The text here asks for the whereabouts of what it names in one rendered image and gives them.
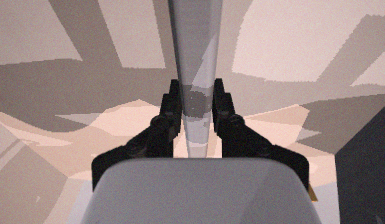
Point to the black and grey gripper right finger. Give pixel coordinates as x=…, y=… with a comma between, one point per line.
x=238, y=138

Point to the grey bar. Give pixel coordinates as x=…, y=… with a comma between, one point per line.
x=195, y=28

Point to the brown cube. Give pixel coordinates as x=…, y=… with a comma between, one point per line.
x=312, y=194

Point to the beige flat wall panel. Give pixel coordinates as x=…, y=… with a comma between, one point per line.
x=32, y=191

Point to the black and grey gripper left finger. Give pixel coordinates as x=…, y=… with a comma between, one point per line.
x=157, y=138

